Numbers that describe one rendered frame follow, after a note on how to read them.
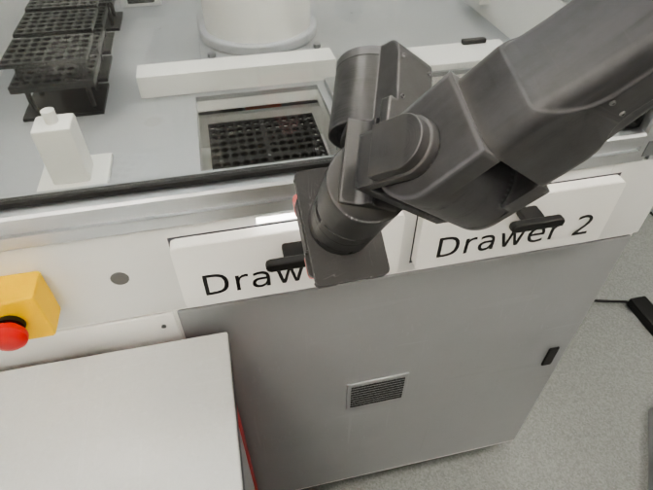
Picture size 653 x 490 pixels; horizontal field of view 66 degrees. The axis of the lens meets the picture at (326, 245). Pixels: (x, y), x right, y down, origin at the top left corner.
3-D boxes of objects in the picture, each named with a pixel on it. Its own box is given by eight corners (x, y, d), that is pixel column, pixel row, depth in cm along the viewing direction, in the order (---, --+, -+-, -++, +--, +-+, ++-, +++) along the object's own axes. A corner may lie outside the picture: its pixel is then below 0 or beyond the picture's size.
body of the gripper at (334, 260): (360, 168, 46) (381, 134, 39) (385, 276, 44) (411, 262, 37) (292, 179, 45) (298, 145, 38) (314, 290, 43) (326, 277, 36)
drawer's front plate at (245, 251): (397, 273, 71) (406, 214, 63) (187, 308, 66) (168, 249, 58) (394, 264, 72) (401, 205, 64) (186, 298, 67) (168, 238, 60)
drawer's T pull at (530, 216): (564, 227, 66) (567, 218, 65) (511, 234, 64) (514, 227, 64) (549, 209, 68) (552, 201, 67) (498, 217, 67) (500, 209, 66)
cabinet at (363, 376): (514, 452, 135) (646, 232, 79) (114, 546, 119) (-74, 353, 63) (400, 222, 202) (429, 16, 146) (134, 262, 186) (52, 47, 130)
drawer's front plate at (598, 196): (598, 240, 75) (628, 181, 68) (414, 270, 71) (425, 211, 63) (591, 232, 77) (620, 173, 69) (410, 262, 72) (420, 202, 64)
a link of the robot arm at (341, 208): (324, 212, 31) (413, 226, 32) (335, 110, 33) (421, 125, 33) (310, 237, 38) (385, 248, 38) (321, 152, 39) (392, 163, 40)
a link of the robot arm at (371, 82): (422, 164, 25) (512, 212, 30) (436, -32, 28) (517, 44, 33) (280, 203, 34) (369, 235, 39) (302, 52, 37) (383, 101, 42)
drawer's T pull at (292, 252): (328, 263, 61) (328, 256, 60) (266, 274, 60) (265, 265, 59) (322, 244, 63) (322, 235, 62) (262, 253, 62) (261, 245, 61)
